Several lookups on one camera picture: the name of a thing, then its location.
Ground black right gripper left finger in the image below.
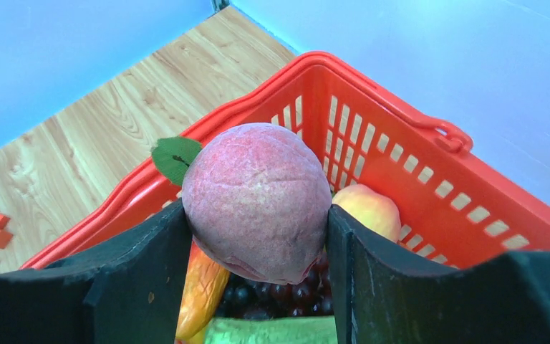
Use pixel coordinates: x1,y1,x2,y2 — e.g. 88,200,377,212
0,201,192,344

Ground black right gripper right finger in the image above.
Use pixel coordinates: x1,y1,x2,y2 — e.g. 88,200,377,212
327,206,550,343

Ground pink peach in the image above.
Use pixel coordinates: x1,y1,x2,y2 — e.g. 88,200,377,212
150,122,333,286

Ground dark purple grapes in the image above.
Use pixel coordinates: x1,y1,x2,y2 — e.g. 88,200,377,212
215,253,334,320

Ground small pale peach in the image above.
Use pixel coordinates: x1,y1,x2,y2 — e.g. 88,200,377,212
332,184,402,242

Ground white green napa cabbage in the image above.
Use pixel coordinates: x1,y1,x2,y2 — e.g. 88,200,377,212
204,316,338,344

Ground red plastic shopping basket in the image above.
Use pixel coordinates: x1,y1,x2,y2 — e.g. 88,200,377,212
19,51,550,272

